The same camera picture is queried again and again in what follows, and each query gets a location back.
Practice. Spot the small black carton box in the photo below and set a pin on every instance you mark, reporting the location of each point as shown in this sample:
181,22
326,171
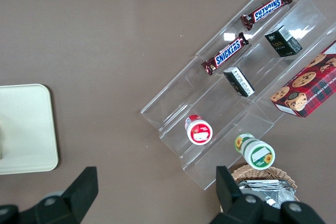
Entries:
282,43
240,82

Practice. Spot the Snickers chocolate bar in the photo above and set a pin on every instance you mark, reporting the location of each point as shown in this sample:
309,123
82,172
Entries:
227,53
266,10

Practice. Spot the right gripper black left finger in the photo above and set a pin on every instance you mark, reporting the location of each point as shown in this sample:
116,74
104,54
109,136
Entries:
78,197

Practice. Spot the clear acrylic stepped display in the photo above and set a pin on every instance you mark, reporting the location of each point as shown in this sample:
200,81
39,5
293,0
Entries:
210,108

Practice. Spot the green sunflower yogurt cup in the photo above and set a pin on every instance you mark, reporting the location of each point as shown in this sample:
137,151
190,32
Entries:
258,154

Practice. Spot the beige plastic tray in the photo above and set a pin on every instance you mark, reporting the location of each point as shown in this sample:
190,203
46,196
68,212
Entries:
26,129

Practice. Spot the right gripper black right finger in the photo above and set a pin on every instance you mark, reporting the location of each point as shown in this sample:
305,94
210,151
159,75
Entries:
231,203

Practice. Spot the stack of foil trays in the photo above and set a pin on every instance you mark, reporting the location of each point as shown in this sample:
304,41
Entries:
273,192

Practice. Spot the oval light wicker basket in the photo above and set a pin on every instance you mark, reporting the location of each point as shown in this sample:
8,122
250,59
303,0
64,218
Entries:
262,172

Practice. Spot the red strawberry yogurt cup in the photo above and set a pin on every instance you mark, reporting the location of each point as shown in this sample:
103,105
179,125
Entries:
200,132

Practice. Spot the red plaid cookie box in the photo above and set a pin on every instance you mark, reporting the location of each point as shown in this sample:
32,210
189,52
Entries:
309,87

